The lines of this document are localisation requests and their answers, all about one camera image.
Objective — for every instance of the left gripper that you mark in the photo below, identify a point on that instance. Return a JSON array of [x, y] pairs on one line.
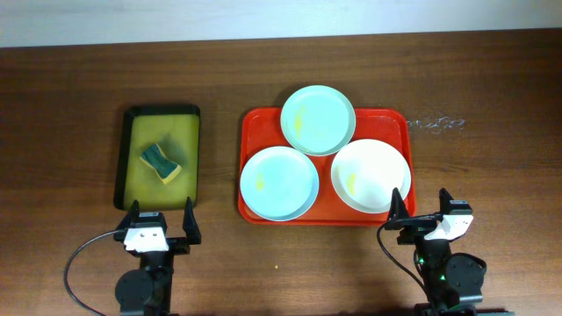
[[179, 245]]

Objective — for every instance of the light blue plate top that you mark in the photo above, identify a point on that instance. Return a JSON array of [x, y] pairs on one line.
[[318, 120]]

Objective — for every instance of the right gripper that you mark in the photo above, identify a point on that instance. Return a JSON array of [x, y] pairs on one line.
[[413, 229]]

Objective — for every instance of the light blue plate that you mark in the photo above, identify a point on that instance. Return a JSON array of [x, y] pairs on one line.
[[279, 183], [318, 120]]

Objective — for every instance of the red plastic tray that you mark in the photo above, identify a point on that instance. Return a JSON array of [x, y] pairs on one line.
[[260, 128]]

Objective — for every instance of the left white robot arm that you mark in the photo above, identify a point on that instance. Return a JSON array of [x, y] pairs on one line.
[[147, 290]]

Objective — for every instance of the black tray with yellow liquid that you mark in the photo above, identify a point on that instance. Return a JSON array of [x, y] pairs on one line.
[[175, 128]]

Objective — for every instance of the green yellow sponge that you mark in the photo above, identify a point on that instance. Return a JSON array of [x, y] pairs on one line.
[[166, 169]]

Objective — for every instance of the white plate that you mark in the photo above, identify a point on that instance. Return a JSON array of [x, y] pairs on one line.
[[365, 172]]

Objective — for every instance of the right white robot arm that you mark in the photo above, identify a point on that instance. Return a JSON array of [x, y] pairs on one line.
[[451, 282]]

